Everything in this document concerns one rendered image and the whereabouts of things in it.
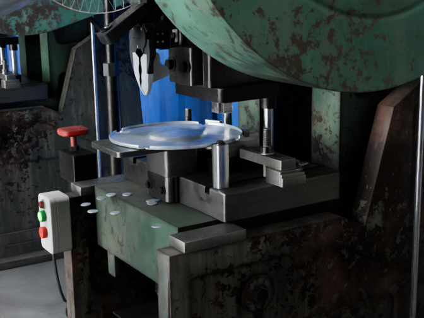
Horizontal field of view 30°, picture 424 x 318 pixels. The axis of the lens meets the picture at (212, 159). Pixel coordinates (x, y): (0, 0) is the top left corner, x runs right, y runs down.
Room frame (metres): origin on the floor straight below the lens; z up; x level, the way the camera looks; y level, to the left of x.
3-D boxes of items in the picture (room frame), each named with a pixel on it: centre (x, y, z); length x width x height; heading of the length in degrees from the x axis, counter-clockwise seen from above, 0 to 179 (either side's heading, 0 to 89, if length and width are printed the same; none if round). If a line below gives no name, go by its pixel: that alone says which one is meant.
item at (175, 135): (1.69, 0.08, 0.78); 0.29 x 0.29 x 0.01
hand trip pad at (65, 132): (1.91, 0.34, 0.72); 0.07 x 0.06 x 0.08; 122
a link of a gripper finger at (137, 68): (1.68, 0.13, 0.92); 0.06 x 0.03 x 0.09; 122
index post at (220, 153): (1.54, -0.02, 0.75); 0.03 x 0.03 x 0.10; 32
